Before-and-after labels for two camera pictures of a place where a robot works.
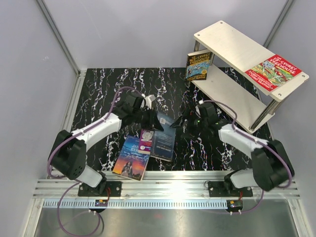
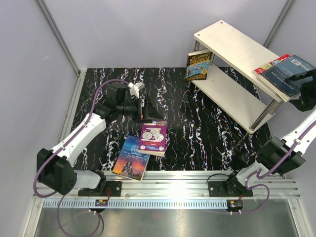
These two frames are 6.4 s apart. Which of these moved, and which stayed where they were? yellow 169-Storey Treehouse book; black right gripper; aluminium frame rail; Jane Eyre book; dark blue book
Moved: black right gripper; dark blue book
Stayed: Jane Eyre book; aluminium frame rail; yellow 169-Storey Treehouse book
